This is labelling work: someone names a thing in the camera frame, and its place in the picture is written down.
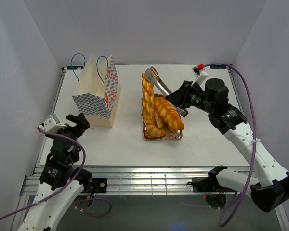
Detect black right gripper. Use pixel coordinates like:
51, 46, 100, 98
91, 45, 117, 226
165, 81, 214, 114

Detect blue checkered paper bag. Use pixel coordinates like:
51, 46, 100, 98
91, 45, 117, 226
72, 55, 121, 128

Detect croissant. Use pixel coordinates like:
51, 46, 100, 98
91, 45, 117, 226
145, 121, 166, 138
155, 112, 165, 129

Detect long twisted bread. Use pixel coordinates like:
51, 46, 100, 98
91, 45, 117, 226
142, 73, 155, 120

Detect metal serving tongs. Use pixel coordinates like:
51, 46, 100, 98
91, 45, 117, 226
144, 66, 189, 118

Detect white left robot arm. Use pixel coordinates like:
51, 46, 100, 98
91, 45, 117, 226
19, 113, 92, 231

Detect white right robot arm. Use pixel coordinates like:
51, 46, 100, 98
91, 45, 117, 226
166, 78, 289, 212

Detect floral metal tray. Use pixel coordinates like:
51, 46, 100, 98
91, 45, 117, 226
142, 118, 183, 141

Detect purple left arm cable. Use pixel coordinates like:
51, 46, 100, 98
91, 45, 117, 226
0, 126, 113, 228

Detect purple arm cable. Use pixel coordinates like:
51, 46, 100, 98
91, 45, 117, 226
0, 126, 113, 228
204, 63, 259, 227

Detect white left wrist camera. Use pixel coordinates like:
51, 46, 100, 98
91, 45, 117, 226
38, 114, 67, 133

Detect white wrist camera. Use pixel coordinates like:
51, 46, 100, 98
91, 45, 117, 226
38, 114, 67, 133
192, 64, 208, 85

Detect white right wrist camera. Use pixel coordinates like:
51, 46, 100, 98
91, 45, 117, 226
192, 64, 208, 85

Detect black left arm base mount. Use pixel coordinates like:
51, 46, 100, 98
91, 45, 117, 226
86, 178, 108, 193

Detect aluminium frame rail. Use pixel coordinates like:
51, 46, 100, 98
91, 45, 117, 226
20, 166, 280, 197

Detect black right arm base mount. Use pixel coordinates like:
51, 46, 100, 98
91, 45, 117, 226
187, 177, 222, 193

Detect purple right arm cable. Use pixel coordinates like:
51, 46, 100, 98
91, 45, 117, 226
204, 63, 259, 227

